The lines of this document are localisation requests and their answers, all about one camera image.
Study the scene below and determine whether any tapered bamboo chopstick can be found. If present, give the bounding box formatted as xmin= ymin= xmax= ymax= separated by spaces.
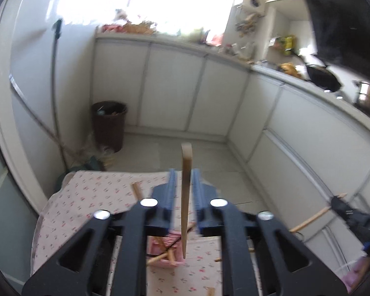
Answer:
xmin=181 ymin=142 xmax=192 ymax=260

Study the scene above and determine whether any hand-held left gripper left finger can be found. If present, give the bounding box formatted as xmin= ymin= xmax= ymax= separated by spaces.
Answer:
xmin=21 ymin=168 xmax=178 ymax=296

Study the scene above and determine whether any black range hood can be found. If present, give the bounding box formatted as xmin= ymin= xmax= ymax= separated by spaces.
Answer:
xmin=302 ymin=0 xmax=370 ymax=78

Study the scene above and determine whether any black wok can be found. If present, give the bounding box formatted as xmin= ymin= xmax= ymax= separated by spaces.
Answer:
xmin=305 ymin=64 xmax=343 ymax=93

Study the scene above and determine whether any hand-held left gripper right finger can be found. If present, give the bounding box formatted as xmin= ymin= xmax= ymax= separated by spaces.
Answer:
xmin=192 ymin=168 xmax=348 ymax=296

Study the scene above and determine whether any pink perforated utensil holder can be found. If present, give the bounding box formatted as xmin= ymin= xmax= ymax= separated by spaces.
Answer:
xmin=146 ymin=228 xmax=186 ymax=268

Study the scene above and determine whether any cherry print tablecloth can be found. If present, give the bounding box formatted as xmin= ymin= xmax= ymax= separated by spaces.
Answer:
xmin=31 ymin=170 xmax=257 ymax=296

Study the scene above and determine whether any grey mop pole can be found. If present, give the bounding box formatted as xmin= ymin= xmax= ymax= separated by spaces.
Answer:
xmin=51 ymin=18 xmax=69 ymax=174

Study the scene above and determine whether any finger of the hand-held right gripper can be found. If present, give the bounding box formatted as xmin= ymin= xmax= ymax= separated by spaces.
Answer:
xmin=331 ymin=195 xmax=370 ymax=248

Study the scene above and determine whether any dark brown trash bin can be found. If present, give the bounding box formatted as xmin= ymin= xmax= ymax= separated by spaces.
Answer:
xmin=91 ymin=100 xmax=128 ymax=154

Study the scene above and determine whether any person's right hand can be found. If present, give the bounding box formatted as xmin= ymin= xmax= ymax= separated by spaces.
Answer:
xmin=341 ymin=254 xmax=370 ymax=295

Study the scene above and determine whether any dark green plastic object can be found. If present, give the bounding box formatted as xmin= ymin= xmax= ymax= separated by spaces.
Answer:
xmin=85 ymin=156 xmax=107 ymax=172

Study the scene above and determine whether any glass sliding door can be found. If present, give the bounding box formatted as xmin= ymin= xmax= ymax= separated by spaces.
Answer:
xmin=0 ymin=125 xmax=39 ymax=288

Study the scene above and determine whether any long bamboo chopstick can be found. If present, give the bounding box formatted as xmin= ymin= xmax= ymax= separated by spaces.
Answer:
xmin=289 ymin=193 xmax=348 ymax=234

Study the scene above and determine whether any yellow packet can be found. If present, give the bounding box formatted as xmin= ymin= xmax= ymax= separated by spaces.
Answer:
xmin=277 ymin=35 xmax=297 ymax=56

